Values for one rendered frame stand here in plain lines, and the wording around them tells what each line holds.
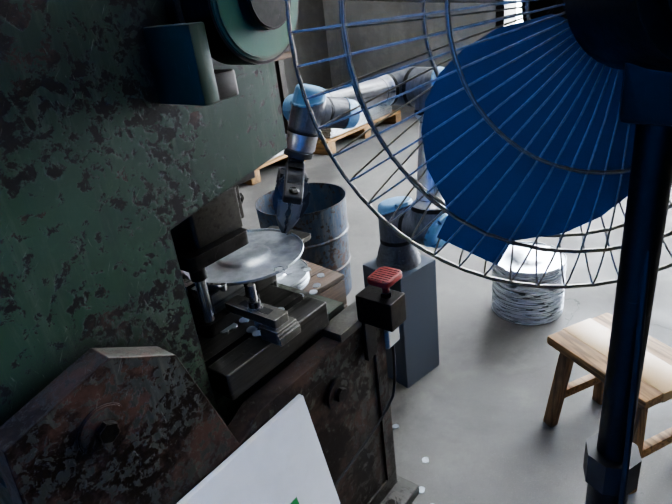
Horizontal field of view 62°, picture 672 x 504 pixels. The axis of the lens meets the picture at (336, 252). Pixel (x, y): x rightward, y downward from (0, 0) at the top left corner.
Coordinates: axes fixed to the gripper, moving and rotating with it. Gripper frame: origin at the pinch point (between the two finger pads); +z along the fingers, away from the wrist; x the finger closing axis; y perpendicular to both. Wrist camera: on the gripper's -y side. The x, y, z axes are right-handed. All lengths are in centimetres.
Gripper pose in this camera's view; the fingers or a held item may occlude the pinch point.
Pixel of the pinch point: (285, 229)
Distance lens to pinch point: 141.4
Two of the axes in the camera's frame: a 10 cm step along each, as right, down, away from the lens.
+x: -9.6, -1.3, -2.4
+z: -2.1, 9.0, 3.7
